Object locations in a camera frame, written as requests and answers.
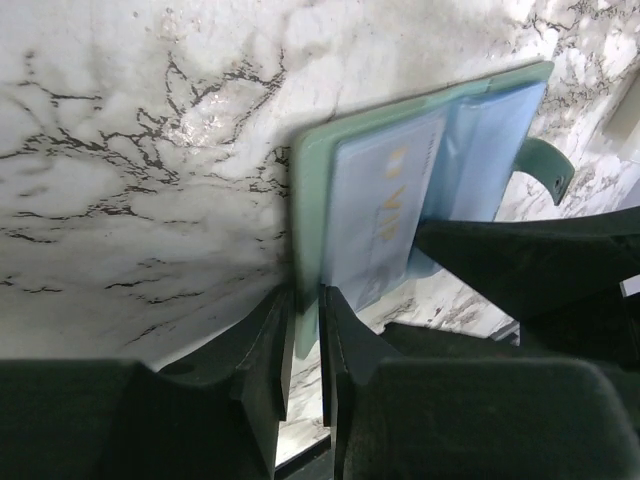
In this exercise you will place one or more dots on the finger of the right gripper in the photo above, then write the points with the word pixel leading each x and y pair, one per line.
pixel 560 279

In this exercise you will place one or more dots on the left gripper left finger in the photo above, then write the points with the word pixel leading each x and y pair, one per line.
pixel 213 414

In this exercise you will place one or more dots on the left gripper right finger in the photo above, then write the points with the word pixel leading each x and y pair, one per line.
pixel 415 403

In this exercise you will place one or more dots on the blue patterned credit card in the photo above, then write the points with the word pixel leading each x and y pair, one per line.
pixel 378 185

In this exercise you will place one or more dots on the green card holder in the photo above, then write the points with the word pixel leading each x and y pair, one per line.
pixel 485 141

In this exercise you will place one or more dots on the white plastic card tray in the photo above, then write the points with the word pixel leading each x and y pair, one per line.
pixel 622 131

